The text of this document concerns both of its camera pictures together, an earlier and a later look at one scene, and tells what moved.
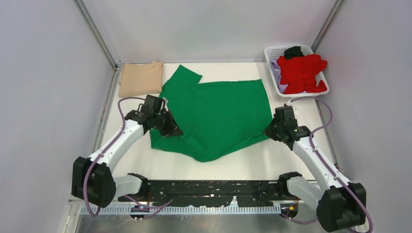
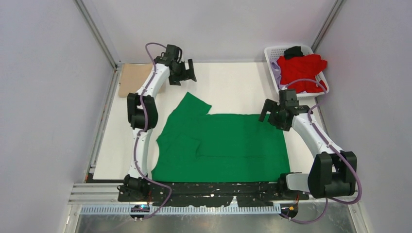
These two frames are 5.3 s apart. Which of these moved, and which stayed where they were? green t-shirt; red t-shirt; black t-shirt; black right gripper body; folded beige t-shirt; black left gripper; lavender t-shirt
Moved: black right gripper body; green t-shirt; black left gripper
Stayed: folded beige t-shirt; red t-shirt; lavender t-shirt; black t-shirt
